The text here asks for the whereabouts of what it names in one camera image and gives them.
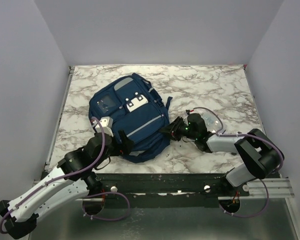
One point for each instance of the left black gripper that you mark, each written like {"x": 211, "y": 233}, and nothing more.
{"x": 125, "y": 147}

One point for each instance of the navy blue student backpack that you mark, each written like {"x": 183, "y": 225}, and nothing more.
{"x": 136, "y": 108}

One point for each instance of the clear plastic pencil case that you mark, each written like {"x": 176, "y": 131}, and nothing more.
{"x": 212, "y": 123}

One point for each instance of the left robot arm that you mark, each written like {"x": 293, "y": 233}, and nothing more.
{"x": 73, "y": 178}

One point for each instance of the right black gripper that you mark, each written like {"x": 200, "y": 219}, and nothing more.
{"x": 172, "y": 129}

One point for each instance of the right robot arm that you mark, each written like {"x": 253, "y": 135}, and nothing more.
{"x": 260, "y": 156}

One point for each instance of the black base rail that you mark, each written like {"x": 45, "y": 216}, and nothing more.
{"x": 166, "y": 202}

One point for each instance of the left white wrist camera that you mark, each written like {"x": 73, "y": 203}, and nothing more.
{"x": 106, "y": 124}

